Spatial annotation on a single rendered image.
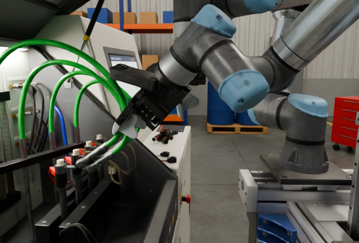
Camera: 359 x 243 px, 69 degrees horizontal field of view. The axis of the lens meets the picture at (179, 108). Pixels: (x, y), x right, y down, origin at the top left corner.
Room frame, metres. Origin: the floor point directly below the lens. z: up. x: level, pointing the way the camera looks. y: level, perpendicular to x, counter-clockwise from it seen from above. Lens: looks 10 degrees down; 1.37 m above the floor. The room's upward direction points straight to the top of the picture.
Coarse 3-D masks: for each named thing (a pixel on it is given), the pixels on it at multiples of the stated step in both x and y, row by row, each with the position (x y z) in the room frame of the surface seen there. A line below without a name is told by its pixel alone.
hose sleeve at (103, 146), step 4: (104, 144) 0.61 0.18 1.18; (96, 148) 0.62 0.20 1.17; (100, 148) 0.61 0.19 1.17; (104, 148) 0.61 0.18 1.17; (108, 148) 0.62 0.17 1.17; (92, 152) 0.62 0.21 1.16; (96, 152) 0.61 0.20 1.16; (100, 152) 0.61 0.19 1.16; (84, 156) 0.62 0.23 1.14; (88, 156) 0.62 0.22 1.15; (92, 156) 0.61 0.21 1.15; (96, 156) 0.62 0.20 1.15; (84, 160) 0.62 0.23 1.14; (88, 160) 0.62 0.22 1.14
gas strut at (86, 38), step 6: (102, 0) 0.95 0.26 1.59; (96, 6) 0.95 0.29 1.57; (96, 12) 0.95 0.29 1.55; (96, 18) 0.95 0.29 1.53; (90, 24) 0.95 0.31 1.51; (90, 30) 0.95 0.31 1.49; (84, 36) 0.95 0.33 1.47; (84, 42) 0.96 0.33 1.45; (78, 60) 0.96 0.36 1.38; (66, 84) 0.96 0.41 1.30
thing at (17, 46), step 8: (32, 40) 0.63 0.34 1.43; (40, 40) 0.63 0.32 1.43; (48, 40) 0.63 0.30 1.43; (8, 48) 0.64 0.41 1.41; (16, 48) 0.64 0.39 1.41; (64, 48) 0.62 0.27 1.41; (72, 48) 0.62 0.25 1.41; (0, 56) 0.64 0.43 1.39; (80, 56) 0.62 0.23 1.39; (88, 56) 0.62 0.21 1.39; (0, 64) 0.65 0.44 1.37; (96, 64) 0.61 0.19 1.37; (104, 72) 0.61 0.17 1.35; (112, 80) 0.61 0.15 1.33; (120, 88) 0.61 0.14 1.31; (120, 96) 0.61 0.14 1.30; (120, 136) 0.61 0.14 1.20; (112, 144) 0.61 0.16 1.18
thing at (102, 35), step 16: (64, 16) 1.00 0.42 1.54; (80, 16) 1.00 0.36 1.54; (48, 32) 1.01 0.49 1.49; (64, 32) 1.00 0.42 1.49; (80, 32) 1.00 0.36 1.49; (96, 32) 1.10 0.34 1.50; (112, 32) 1.30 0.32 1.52; (48, 48) 1.01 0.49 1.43; (80, 48) 1.00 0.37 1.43; (96, 48) 1.06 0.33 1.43; (128, 48) 1.49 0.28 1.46; (80, 80) 1.00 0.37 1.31; (96, 96) 0.99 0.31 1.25; (112, 96) 1.08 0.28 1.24; (112, 112) 1.03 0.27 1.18
